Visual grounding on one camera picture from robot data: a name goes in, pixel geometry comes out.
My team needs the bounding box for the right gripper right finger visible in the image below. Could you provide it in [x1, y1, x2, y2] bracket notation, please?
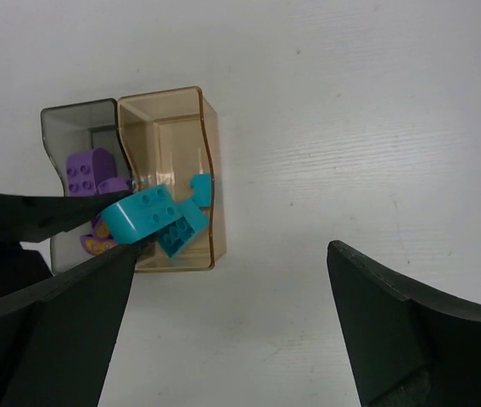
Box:
[327, 240, 481, 406]

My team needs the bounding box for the purple arch lego piece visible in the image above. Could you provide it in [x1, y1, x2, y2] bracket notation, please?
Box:
[65, 148, 116, 197]

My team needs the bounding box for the teal curved lego brick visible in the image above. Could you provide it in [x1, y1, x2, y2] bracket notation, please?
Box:
[100, 184, 181, 244]

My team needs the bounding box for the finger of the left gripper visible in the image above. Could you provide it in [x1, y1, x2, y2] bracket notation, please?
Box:
[0, 191, 131, 243]

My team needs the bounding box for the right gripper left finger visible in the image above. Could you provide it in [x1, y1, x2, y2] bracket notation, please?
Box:
[0, 245, 137, 406]

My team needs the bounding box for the small purple square lego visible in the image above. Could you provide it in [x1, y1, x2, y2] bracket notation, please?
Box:
[96, 176, 131, 195]

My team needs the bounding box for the teal lego with purple arch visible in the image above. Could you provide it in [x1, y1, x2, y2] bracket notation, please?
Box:
[158, 198, 209, 258]

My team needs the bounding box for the grey transparent container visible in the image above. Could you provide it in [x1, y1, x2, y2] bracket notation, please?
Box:
[39, 98, 135, 275]

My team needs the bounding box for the purple printed lego piece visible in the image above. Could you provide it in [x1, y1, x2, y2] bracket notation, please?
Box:
[80, 217, 117, 256]

